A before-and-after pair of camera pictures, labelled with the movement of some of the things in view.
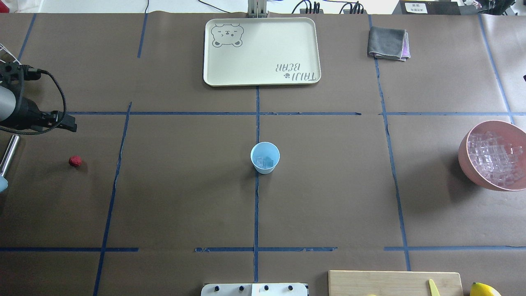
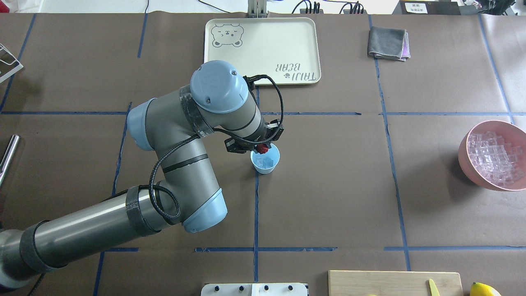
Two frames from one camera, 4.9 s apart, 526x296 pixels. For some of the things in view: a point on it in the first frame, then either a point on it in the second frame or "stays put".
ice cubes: x=264 y=163 stays put
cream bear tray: x=259 y=51 stays put
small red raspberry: x=75 y=160 to x=262 y=148
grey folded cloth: x=392 y=43 stays put
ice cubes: x=501 y=163 stays put
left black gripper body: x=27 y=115 to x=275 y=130
